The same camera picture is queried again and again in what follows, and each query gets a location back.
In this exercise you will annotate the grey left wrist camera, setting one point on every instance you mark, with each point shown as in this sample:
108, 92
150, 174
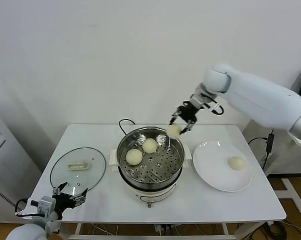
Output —
44, 204

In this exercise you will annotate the perforated steel steamer basket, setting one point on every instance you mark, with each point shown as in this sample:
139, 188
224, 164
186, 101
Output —
170, 160

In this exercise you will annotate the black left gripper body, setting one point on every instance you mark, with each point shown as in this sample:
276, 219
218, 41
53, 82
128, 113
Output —
63, 200

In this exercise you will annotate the white steamed baozi bun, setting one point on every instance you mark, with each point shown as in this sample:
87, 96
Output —
237, 163
173, 130
149, 145
134, 157

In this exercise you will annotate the white metal cabinet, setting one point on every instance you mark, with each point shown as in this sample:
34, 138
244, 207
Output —
5, 155

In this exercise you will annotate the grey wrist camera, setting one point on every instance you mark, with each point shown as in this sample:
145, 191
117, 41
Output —
210, 103
44, 204

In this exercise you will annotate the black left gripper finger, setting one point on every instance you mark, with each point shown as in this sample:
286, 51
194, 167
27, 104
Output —
79, 198
56, 190

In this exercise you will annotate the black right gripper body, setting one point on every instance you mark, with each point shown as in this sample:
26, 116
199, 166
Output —
189, 112

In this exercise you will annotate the white side desk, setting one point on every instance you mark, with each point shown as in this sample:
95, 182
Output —
280, 160

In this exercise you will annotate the white floor power strip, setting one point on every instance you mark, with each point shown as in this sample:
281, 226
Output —
163, 228

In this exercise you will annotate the white table frame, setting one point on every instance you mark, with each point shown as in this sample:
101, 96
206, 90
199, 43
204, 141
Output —
78, 228

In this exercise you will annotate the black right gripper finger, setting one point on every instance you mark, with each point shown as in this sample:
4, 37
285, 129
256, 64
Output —
175, 117
189, 126

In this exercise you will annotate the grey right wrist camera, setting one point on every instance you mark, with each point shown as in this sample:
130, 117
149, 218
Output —
210, 103

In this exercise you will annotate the large white round plate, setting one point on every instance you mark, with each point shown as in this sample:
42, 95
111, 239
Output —
210, 165

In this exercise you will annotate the round glass pot lid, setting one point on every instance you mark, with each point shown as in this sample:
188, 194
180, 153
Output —
90, 172

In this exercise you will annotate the white electric cooker base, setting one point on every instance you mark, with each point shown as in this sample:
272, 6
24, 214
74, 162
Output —
153, 195

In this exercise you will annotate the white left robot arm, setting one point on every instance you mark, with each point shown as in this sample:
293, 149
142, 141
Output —
28, 230

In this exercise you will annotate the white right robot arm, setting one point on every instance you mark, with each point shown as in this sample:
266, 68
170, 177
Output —
253, 92

